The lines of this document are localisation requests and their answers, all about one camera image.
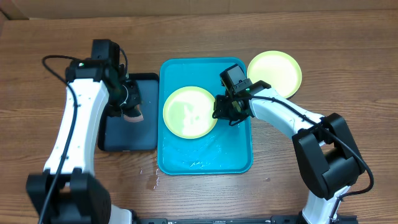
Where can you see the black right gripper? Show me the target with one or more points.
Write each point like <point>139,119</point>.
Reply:
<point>224,109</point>

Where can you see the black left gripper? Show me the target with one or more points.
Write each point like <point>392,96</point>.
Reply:
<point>134,87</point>

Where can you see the green orange sponge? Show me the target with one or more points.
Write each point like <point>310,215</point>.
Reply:
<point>133,115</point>

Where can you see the yellow plate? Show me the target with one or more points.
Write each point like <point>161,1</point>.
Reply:
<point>278,69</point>
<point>188,112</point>

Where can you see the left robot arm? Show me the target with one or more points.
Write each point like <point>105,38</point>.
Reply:
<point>67,190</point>

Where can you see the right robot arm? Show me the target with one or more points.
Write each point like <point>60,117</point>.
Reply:
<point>327,155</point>

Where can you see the black water tray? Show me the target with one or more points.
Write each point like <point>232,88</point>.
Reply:
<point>116,134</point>

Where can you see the teal plastic tray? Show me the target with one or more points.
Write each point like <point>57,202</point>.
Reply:
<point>225,149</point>

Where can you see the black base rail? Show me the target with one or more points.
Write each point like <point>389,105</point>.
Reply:
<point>275,219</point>

